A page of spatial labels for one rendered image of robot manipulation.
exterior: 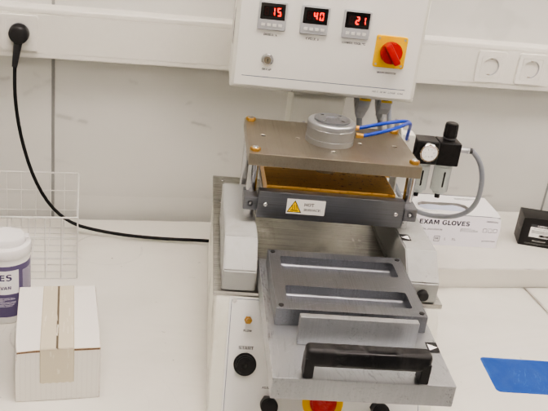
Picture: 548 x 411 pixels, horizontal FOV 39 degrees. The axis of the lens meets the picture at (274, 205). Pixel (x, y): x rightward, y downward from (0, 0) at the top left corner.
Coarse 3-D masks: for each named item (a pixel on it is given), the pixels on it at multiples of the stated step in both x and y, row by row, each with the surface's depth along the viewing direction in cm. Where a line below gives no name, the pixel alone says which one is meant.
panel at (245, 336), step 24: (240, 312) 113; (240, 336) 113; (264, 360) 114; (240, 384) 113; (264, 384) 114; (240, 408) 113; (288, 408) 114; (336, 408) 115; (360, 408) 115; (408, 408) 116
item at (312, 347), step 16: (304, 352) 89; (320, 352) 88; (336, 352) 88; (352, 352) 88; (368, 352) 89; (384, 352) 89; (400, 352) 89; (416, 352) 90; (304, 368) 89; (352, 368) 89; (368, 368) 89; (384, 368) 89; (400, 368) 89; (416, 368) 90
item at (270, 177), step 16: (272, 176) 122; (288, 176) 123; (304, 176) 124; (320, 176) 125; (336, 176) 126; (352, 176) 127; (368, 176) 127; (384, 176) 128; (336, 192) 120; (352, 192) 121; (368, 192) 121; (384, 192) 122
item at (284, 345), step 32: (320, 320) 94; (352, 320) 95; (384, 320) 95; (416, 320) 96; (288, 352) 94; (288, 384) 89; (320, 384) 90; (352, 384) 90; (384, 384) 90; (416, 384) 91; (448, 384) 91
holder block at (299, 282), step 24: (288, 264) 112; (312, 264) 113; (336, 264) 113; (360, 264) 113; (384, 264) 113; (288, 288) 104; (312, 288) 104; (336, 288) 105; (360, 288) 105; (384, 288) 106; (408, 288) 107; (288, 312) 98; (312, 312) 99; (336, 312) 99; (360, 312) 99; (384, 312) 100; (408, 312) 101
